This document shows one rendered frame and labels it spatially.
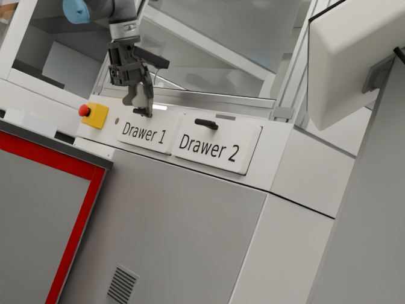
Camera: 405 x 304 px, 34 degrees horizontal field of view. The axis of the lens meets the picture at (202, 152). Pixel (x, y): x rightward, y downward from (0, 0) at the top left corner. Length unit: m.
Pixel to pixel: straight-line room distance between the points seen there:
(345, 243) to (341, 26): 0.30
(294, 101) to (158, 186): 0.46
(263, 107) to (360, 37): 0.70
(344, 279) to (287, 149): 0.50
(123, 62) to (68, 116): 0.86
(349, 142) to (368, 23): 0.73
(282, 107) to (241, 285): 0.37
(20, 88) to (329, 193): 1.38
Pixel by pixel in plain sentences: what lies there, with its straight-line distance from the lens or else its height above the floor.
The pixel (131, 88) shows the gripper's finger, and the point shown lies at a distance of 1.77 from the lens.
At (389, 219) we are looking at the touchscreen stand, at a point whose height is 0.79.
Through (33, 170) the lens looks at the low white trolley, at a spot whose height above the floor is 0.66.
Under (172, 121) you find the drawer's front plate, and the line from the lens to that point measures 1.67.
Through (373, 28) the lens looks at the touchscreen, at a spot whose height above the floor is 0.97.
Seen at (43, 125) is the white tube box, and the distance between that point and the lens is 1.91.
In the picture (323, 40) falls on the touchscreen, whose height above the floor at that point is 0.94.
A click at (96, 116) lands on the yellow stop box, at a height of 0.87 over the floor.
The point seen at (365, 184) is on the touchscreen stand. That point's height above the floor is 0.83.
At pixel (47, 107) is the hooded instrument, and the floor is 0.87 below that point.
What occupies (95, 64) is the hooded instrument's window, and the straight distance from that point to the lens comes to 2.60.
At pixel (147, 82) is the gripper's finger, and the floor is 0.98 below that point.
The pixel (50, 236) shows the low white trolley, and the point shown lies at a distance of 1.84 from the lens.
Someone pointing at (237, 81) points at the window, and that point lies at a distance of 1.57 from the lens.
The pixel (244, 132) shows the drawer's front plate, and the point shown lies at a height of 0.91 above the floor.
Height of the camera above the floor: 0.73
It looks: 4 degrees up
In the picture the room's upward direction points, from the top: 20 degrees clockwise
